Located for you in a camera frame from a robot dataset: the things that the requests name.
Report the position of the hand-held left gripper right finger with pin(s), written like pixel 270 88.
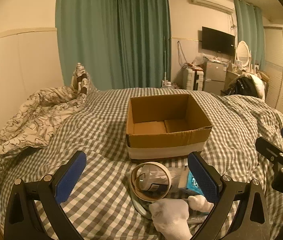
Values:
pixel 204 177

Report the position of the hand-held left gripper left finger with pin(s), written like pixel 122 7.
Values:
pixel 69 177

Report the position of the blue packet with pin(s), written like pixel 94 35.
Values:
pixel 190 183

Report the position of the white sock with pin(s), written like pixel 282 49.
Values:
pixel 201 203
pixel 171 217

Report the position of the clear plastic bag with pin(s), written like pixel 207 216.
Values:
pixel 176 175

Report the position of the small labelled bottle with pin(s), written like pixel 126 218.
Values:
pixel 155 186

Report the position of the brown cardboard box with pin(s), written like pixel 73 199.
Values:
pixel 156 140

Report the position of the cream tape roll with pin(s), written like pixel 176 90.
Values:
pixel 141 196

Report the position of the grey curved tube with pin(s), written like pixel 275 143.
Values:
pixel 137 205

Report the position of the white jacket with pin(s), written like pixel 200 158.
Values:
pixel 261 85

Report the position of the floral duvet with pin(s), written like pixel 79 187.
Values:
pixel 31 120

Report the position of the black jacket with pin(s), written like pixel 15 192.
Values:
pixel 241 86

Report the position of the dressing table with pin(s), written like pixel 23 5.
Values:
pixel 231 78

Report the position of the silver small fridge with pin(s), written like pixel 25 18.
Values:
pixel 215 76

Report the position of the white oval mirror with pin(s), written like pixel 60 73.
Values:
pixel 242 52

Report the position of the patterned pillow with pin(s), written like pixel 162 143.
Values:
pixel 80 80

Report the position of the white suitcase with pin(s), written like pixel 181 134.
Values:
pixel 192 80

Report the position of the clear water jug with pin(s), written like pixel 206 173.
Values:
pixel 167 85

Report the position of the green curtain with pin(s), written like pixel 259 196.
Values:
pixel 249 35
pixel 86 35
pixel 144 42

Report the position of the crumpled plastic bag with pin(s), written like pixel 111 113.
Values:
pixel 199 60

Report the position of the white mop pole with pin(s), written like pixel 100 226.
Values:
pixel 165 60

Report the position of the white air conditioner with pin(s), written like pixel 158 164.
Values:
pixel 211 1

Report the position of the black wall television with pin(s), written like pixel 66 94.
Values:
pixel 217 41

